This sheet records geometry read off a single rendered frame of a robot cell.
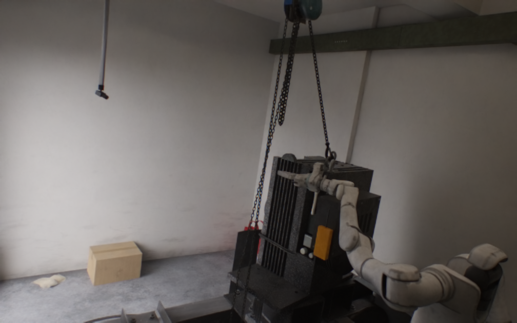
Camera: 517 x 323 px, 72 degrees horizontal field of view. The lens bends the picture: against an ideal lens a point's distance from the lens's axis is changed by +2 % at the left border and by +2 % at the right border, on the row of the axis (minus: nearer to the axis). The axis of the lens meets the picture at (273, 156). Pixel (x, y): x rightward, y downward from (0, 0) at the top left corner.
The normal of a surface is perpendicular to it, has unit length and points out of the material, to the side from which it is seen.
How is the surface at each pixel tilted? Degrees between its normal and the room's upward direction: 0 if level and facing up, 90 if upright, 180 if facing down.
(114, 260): 90
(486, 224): 90
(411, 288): 78
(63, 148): 90
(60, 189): 90
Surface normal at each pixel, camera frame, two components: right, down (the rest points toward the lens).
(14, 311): 0.15, -0.98
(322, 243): -0.68, 0.00
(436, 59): -0.82, -0.04
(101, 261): 0.59, 0.21
